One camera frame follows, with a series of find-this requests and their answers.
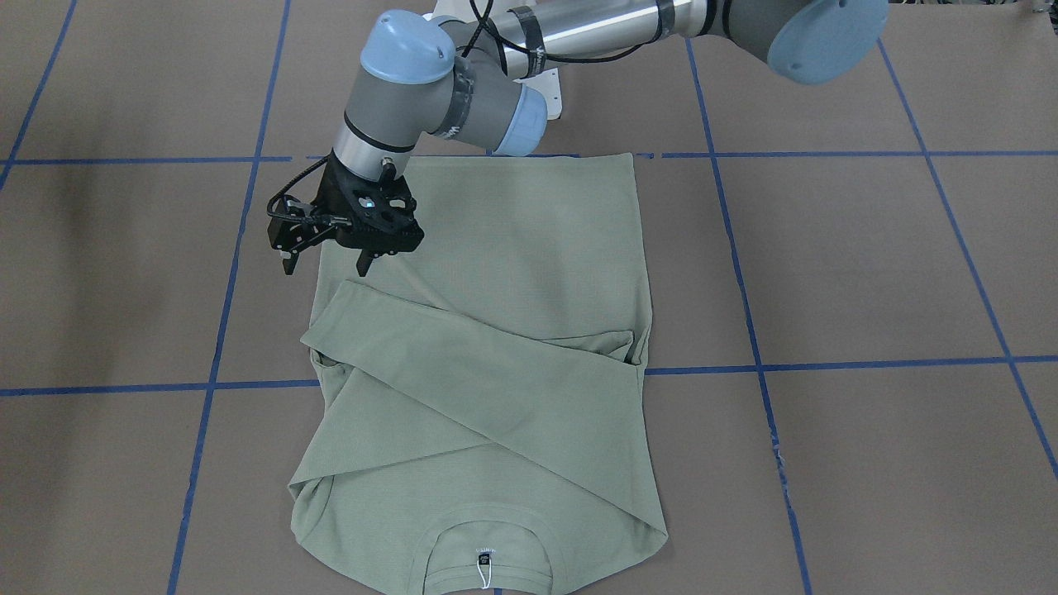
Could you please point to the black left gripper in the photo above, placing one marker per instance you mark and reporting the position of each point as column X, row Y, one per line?
column 327, row 196

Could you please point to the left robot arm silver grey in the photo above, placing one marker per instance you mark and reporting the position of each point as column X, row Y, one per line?
column 465, row 80

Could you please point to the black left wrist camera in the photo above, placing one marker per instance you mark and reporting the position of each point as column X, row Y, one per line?
column 295, row 225

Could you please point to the olive green long-sleeve shirt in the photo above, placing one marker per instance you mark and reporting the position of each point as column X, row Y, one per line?
column 482, row 418

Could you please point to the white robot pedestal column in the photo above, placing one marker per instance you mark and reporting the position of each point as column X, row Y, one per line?
column 547, row 83

